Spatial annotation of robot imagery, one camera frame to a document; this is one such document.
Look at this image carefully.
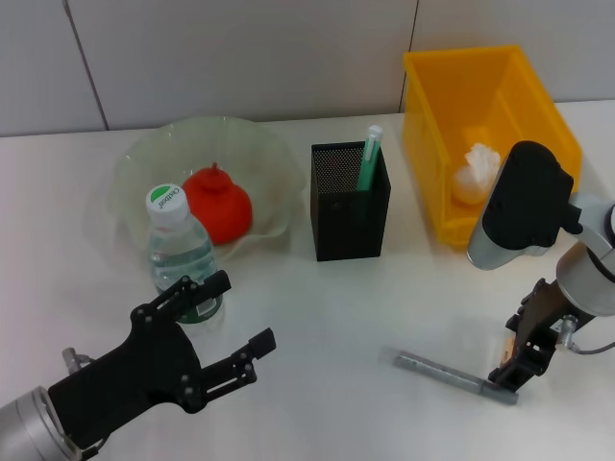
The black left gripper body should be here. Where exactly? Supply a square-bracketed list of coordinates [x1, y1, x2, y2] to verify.
[47, 303, 201, 448]

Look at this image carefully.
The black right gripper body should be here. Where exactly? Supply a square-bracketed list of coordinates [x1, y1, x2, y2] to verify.
[504, 277, 577, 378]

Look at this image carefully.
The clear green-label water bottle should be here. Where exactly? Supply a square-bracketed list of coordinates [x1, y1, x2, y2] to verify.
[145, 182, 226, 337]

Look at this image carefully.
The orange fruit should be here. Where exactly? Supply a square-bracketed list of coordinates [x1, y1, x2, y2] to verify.
[181, 161, 255, 247]

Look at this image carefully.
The grey marker pen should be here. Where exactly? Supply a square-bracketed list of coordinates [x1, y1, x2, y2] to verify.
[381, 348, 520, 407]

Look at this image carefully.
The white paper ball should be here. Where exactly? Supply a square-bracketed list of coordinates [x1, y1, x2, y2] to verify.
[452, 142, 502, 206]

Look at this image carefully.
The green utility knife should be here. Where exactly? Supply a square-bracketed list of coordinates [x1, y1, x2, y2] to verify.
[355, 124, 384, 192]

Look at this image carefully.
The pale green glass fruit bowl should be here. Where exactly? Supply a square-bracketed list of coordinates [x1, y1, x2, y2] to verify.
[112, 114, 308, 263]

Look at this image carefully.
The black mesh pen holder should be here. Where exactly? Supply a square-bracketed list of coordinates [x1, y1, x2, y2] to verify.
[309, 139, 392, 263]

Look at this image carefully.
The left metal connector plug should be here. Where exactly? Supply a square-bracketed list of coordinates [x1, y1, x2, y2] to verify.
[61, 348, 91, 374]

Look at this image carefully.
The yellow plastic bin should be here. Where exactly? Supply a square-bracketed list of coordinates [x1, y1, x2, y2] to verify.
[401, 44, 583, 251]

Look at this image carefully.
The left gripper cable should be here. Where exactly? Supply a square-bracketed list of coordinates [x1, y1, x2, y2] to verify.
[76, 436, 107, 458]

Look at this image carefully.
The right wrist camera housing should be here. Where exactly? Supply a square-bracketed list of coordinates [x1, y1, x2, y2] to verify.
[466, 140, 577, 270]

